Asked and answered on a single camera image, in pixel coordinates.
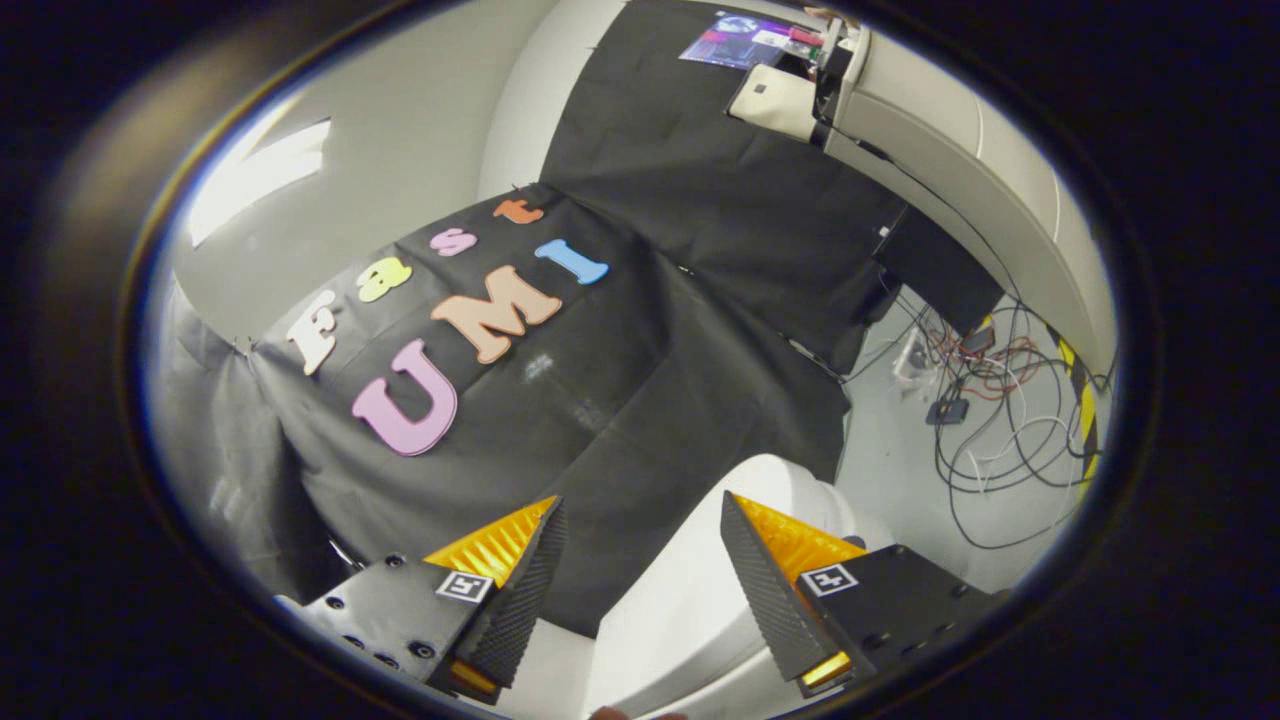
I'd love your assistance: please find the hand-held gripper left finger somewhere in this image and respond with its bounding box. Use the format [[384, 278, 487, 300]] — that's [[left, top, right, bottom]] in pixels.
[[300, 497, 567, 704]]

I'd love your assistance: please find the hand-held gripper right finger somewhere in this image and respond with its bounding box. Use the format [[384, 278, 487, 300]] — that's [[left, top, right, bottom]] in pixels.
[[720, 492, 1006, 698]]

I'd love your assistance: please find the white toilet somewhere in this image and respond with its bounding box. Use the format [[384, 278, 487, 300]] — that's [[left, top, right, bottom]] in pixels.
[[272, 455, 898, 720]]

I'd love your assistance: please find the black box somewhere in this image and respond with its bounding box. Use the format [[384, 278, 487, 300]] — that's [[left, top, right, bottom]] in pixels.
[[873, 205, 1004, 338]]

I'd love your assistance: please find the yellow black hazard tape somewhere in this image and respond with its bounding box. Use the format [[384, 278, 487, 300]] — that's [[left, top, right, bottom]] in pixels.
[[1045, 325, 1103, 486]]

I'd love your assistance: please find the ceiling light panel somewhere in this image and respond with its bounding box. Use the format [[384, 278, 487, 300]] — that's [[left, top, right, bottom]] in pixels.
[[188, 118, 333, 248]]

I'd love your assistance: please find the computer monitor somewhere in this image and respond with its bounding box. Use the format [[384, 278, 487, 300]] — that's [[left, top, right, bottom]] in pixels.
[[680, 10, 823, 73]]

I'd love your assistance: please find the tangle of floor cables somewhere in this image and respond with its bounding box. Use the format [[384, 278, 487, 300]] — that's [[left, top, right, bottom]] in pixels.
[[845, 285, 1113, 553]]

